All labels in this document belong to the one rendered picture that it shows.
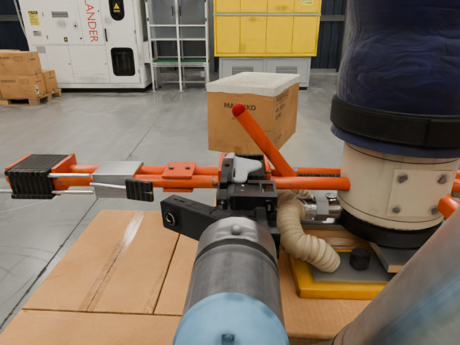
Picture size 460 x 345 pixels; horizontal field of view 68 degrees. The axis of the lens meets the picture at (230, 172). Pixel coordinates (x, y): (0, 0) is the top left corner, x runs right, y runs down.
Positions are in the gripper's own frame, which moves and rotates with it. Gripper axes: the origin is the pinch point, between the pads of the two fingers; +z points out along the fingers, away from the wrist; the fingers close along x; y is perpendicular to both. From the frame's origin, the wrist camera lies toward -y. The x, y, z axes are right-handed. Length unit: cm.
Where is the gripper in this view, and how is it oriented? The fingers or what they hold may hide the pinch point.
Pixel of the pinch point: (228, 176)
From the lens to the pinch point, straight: 58.2
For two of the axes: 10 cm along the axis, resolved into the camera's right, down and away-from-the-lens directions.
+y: 10.0, 0.2, -0.5
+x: 0.0, -9.2, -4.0
